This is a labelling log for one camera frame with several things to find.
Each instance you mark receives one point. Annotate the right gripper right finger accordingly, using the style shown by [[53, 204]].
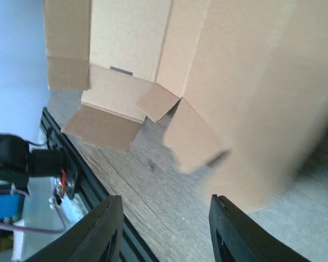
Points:
[[236, 237]]

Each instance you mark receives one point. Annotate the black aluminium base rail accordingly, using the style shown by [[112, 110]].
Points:
[[85, 183]]

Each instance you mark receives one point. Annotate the cardboard box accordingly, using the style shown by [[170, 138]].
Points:
[[245, 78]]

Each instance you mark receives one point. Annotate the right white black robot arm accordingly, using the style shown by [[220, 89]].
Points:
[[18, 163]]

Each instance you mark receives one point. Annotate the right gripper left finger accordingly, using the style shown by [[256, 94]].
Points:
[[96, 237]]

